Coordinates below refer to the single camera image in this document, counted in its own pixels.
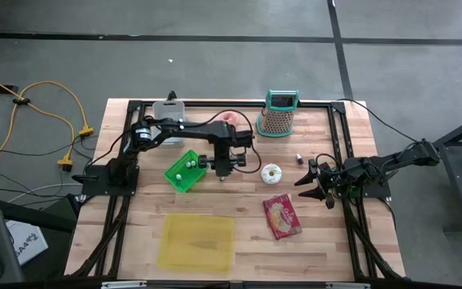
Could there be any black aluminium table frame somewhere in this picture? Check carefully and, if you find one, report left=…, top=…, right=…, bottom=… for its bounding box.
left=64, top=98, right=407, bottom=282

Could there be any white sprinkled donut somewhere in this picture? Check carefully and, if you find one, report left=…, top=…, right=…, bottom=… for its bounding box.
left=260, top=163, right=283, bottom=185

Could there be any teal metal box grater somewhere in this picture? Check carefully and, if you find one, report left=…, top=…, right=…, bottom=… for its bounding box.
left=255, top=88, right=301, bottom=139

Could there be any green plastic tray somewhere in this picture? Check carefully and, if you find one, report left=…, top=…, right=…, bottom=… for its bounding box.
left=163, top=149, right=209, bottom=193

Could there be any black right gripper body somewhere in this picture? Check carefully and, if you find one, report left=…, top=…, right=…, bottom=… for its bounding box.
left=308, top=157, right=355, bottom=210

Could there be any white printed box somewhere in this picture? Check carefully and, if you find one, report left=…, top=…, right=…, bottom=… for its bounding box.
left=5, top=219, right=50, bottom=266

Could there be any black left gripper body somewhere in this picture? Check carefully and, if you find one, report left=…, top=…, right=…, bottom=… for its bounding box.
left=197, top=145, right=249, bottom=175

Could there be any clear grey plastic bin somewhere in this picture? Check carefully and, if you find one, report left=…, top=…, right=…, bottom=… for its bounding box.
left=152, top=100, right=187, bottom=149

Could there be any yellow extension cord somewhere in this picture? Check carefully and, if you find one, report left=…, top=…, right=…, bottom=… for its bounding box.
left=0, top=67, right=75, bottom=173
left=0, top=79, right=95, bottom=184

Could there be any yellow plastic tray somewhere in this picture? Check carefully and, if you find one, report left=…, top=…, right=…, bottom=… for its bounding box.
left=156, top=212, right=236, bottom=276

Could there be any red popcorn packet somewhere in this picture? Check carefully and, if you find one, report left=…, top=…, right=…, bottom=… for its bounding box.
left=261, top=193, right=303, bottom=241

